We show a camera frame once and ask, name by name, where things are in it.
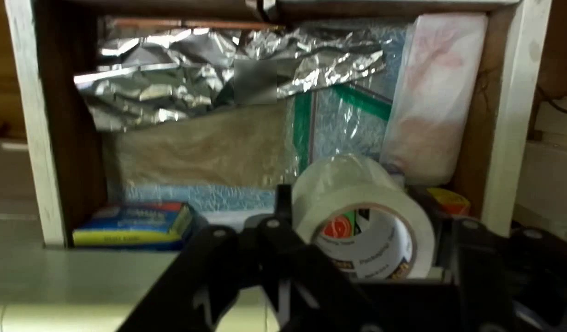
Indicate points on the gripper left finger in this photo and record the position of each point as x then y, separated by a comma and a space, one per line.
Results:
219, 272

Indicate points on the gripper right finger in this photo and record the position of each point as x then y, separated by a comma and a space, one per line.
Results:
495, 276

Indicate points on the white wooden drawer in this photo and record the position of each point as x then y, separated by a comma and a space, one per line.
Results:
39, 138

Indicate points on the light blue plastic sheet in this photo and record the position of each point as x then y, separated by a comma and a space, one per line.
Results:
196, 197

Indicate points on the small orange and yellow box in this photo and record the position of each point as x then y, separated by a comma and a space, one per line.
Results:
449, 202

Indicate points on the blue and yellow box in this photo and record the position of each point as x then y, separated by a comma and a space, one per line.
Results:
131, 226

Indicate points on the roll of clear packing tape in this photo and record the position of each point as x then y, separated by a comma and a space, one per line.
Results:
357, 203

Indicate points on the white plastic-wrapped package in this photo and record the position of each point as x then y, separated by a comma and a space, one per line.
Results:
431, 101

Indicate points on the clear green-striped zip bag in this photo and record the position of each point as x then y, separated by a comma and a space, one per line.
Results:
343, 124

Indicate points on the crumpled aluminium foil sheet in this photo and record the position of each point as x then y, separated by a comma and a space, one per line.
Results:
173, 78

